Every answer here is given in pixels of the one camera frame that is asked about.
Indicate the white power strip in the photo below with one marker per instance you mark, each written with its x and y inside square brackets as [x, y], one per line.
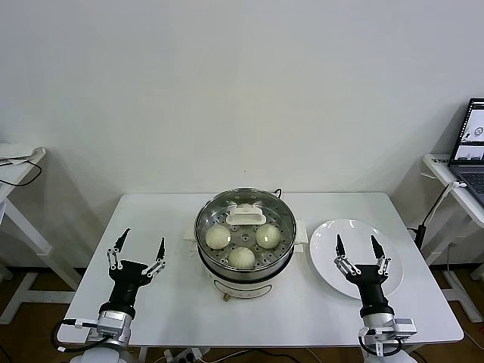
[185, 355]

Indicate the white round plate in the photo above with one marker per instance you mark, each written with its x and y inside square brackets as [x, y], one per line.
[325, 257]

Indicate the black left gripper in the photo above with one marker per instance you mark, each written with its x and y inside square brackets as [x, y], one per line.
[126, 283]

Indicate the stainless steel steamer basket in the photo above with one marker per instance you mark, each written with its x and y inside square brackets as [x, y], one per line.
[280, 261]

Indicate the grey open laptop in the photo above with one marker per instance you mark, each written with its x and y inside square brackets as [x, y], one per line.
[472, 174]

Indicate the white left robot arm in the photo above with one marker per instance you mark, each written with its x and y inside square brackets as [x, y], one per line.
[109, 336]

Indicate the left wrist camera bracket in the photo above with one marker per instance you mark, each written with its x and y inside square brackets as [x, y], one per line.
[111, 317]

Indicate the white steamed baozi bun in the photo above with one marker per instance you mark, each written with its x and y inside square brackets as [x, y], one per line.
[246, 206]
[218, 238]
[242, 258]
[268, 236]

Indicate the white cloth bundle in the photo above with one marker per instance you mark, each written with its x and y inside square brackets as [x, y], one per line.
[38, 153]

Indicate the white side table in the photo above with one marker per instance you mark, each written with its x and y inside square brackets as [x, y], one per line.
[15, 211]
[465, 211]

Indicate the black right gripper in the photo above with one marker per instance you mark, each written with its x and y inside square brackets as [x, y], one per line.
[372, 289]

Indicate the white electric cooking pot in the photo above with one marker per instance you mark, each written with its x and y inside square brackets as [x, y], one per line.
[242, 287]

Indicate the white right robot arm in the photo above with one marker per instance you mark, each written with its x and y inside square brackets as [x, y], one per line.
[382, 340]

